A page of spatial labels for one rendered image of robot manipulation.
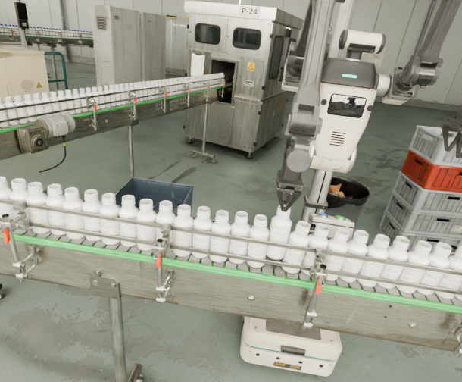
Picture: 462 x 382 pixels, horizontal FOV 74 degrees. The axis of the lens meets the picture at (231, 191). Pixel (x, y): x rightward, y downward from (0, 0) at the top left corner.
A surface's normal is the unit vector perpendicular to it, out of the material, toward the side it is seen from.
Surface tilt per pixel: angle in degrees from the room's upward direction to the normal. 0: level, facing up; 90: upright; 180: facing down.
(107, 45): 90
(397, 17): 90
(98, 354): 0
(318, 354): 90
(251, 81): 90
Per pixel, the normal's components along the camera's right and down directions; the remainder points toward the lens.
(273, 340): 0.04, -0.54
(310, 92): -0.05, -0.04
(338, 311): -0.11, 0.44
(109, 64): -0.42, 0.36
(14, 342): 0.11, -0.89
